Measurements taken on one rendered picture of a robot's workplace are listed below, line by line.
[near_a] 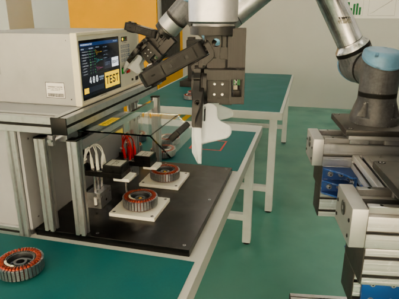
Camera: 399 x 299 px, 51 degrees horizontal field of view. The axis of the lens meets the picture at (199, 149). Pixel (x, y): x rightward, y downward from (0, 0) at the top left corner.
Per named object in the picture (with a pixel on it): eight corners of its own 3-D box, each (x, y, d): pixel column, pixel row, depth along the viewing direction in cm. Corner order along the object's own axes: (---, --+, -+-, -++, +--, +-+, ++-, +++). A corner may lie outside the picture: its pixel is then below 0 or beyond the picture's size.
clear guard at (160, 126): (195, 133, 132) (195, 115, 130) (171, 158, 110) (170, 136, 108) (101, 127, 139) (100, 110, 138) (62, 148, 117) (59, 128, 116)
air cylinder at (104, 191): (111, 199, 140) (110, 184, 139) (101, 209, 133) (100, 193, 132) (98, 197, 141) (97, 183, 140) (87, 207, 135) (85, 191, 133)
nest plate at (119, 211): (170, 201, 139) (170, 197, 139) (154, 222, 125) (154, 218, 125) (128, 196, 143) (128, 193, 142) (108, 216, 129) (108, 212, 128)
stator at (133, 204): (148, 194, 141) (147, 184, 140) (164, 207, 132) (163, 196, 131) (117, 202, 135) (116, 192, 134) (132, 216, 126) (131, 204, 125)
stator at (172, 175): (184, 174, 159) (184, 165, 158) (173, 184, 149) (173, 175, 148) (157, 170, 163) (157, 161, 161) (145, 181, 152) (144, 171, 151)
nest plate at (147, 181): (189, 175, 161) (189, 172, 161) (178, 190, 148) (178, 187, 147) (153, 171, 165) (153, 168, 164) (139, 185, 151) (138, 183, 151)
